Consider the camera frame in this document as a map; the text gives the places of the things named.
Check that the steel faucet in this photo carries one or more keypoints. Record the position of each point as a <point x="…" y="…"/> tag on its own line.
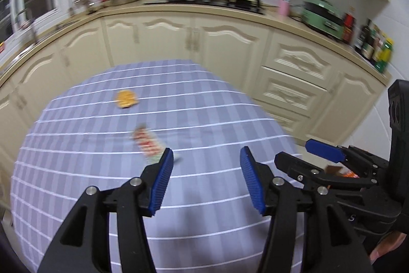
<point x="30" y="26"/>

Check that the green plastic bottle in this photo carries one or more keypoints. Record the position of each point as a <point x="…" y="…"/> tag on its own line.
<point x="384" y="57"/>

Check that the grey checkered tablecloth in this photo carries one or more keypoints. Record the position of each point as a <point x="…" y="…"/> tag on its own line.
<point x="198" y="119"/>

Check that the pink utensil holder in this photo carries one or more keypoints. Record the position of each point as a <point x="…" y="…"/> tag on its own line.
<point x="283" y="7"/>

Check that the orange snack wrapper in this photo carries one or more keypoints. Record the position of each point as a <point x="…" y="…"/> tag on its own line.
<point x="126" y="98"/>

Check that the red label dark bottle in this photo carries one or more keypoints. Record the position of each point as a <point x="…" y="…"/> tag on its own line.
<point x="349" y="28"/>

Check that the green electric cooker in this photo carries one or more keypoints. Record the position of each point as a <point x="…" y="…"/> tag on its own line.
<point x="322" y="17"/>

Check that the orange brown wrapper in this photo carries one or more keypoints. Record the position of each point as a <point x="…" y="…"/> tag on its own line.
<point x="346" y="174"/>

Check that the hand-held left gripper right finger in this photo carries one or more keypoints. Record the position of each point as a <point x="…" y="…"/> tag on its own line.
<point x="254" y="183"/>

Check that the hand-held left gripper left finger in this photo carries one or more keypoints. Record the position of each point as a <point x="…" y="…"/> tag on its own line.
<point x="161" y="183"/>

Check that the red white wrapper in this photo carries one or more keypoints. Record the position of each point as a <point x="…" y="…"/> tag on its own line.
<point x="147" y="142"/>

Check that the black gas stove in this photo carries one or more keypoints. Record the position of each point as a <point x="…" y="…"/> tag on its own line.
<point x="207" y="1"/>

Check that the cream base cabinets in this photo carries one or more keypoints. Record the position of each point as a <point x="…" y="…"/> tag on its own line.
<point x="223" y="39"/>

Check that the dark glass bottle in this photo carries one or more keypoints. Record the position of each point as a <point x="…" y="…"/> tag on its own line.
<point x="362" y="41"/>

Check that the person's right hand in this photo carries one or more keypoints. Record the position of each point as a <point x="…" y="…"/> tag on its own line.
<point x="388" y="247"/>

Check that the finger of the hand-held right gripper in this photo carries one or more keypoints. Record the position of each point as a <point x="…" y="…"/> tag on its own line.
<point x="297" y="167"/>
<point x="324" y="150"/>

